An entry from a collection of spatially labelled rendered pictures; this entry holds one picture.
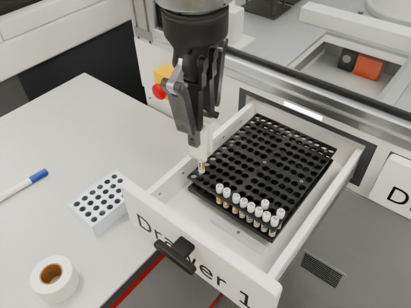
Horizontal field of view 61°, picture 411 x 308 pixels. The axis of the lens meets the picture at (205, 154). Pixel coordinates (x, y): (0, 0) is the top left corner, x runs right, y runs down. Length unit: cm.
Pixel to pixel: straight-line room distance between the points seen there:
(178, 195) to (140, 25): 44
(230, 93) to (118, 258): 41
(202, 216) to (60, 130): 50
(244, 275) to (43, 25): 95
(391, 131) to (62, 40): 96
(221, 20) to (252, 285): 33
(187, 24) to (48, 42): 86
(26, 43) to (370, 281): 111
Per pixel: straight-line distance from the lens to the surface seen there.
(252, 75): 72
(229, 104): 81
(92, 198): 76
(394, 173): 69
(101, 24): 131
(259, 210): 56
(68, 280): 66
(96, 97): 108
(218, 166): 63
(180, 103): 43
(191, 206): 65
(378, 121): 65
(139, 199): 56
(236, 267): 49
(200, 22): 39
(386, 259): 88
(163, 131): 92
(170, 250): 52
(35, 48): 119
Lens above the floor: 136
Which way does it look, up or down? 45 degrees down
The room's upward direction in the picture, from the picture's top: 2 degrees counter-clockwise
